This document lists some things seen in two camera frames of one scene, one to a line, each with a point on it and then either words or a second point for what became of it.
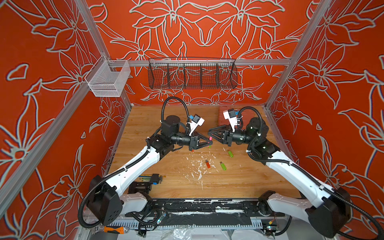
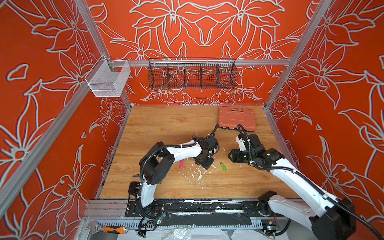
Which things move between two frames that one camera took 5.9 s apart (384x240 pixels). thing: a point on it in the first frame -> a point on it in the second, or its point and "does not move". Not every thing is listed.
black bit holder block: [144, 187] does not move
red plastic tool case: [247, 114] does not move
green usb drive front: [223, 165] does not move
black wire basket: [192, 73] does not move
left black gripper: [194, 142] -> [207, 165]
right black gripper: [228, 136] -> [236, 155]
